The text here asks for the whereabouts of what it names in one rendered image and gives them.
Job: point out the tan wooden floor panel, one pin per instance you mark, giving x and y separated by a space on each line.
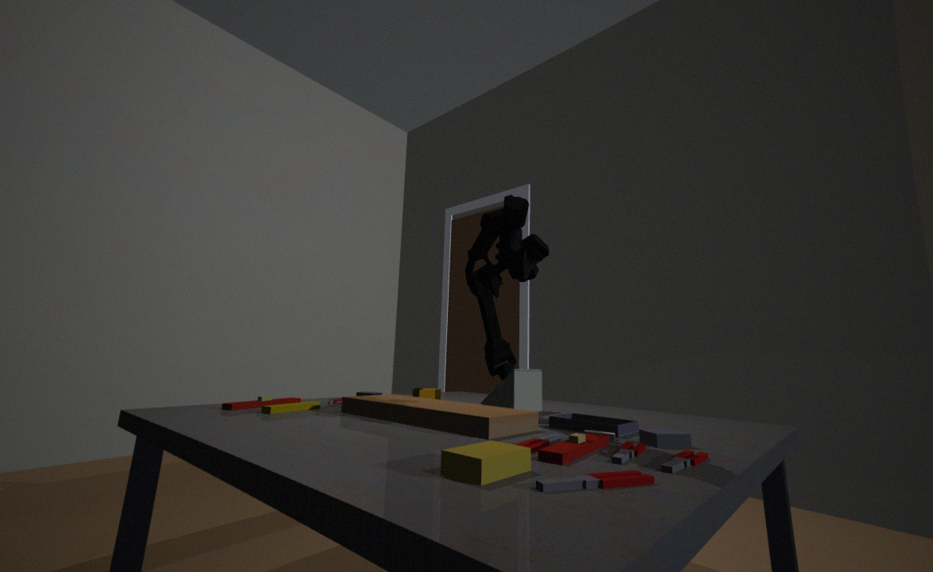
476 420

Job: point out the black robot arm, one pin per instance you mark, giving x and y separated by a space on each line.
502 222

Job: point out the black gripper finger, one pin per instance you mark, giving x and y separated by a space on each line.
492 281
528 257

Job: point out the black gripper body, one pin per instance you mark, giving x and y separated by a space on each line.
508 256

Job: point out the long red flat bar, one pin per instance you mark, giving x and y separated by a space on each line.
262 401
577 446

